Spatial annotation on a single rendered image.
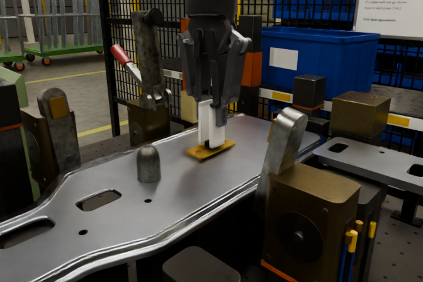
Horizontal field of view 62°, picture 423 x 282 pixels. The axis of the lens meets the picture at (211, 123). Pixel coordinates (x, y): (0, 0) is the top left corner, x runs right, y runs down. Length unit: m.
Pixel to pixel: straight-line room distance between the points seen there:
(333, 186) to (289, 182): 0.05
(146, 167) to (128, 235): 0.11
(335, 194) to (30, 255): 0.31
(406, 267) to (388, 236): 0.10
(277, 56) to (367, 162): 0.40
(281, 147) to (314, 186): 0.05
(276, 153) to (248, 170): 0.12
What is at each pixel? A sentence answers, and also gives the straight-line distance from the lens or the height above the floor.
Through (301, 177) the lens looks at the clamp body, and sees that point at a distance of 0.41.
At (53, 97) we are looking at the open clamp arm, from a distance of 0.57.
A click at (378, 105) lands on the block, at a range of 0.68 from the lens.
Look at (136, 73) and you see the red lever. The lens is 0.68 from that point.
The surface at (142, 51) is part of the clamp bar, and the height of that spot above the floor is 1.15.
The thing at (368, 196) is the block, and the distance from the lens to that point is 0.53.
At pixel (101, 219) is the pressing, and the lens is 0.42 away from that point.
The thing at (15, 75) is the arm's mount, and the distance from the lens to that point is 0.98.
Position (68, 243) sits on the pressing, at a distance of 0.40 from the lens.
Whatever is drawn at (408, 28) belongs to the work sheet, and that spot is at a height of 1.17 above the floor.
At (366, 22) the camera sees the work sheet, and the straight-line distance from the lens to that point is 0.99.
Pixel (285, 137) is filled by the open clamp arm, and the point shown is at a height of 1.09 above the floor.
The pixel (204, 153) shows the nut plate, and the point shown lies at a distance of 0.55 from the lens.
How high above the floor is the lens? 1.23
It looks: 19 degrees down
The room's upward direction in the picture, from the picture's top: straight up
